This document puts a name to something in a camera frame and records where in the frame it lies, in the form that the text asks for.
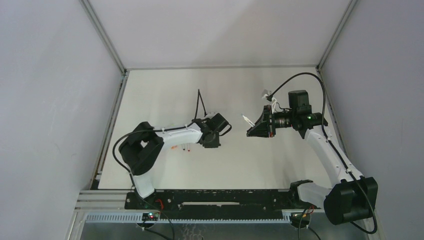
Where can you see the small circuit board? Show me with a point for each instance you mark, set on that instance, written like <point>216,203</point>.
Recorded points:
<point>150,216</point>

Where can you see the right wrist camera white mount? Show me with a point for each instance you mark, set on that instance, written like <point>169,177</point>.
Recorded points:
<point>268,96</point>

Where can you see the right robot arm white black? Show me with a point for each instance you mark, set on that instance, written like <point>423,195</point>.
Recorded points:
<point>352,196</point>

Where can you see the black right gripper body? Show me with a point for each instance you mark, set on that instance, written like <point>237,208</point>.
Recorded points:
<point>269,120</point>

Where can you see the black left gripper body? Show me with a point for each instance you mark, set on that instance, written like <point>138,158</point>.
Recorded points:
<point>210,139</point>

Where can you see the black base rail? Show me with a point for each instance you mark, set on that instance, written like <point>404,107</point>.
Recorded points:
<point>217,204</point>

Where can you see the aluminium frame profile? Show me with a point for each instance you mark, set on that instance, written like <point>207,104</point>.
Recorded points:
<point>98,167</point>

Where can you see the white pen teal tip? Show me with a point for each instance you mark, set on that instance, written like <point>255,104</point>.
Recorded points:
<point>252,124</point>

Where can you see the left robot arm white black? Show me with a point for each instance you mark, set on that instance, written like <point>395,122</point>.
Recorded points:
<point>138,150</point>

